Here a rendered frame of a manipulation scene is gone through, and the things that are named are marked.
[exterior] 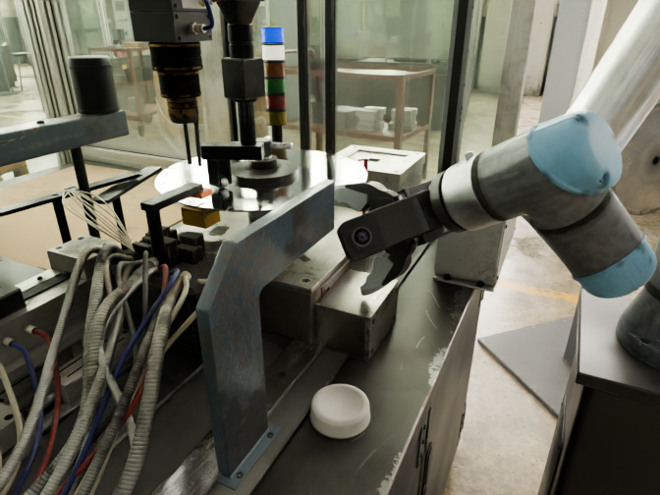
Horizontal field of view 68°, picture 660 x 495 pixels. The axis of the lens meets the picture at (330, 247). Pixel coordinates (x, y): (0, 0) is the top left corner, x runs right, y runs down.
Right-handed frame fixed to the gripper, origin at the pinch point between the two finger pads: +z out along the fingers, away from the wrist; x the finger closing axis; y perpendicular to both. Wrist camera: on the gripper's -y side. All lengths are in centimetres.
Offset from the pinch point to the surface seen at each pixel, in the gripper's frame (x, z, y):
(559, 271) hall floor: -51, 77, 195
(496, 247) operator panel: -9.3, -5.6, 26.9
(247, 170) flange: 15.9, 11.2, -2.7
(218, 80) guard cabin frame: 52, 54, 26
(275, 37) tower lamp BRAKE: 43, 19, 19
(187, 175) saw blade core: 18.8, 18.1, -9.0
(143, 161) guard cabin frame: 46, 92, 15
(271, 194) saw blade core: 9.9, 4.1, -4.9
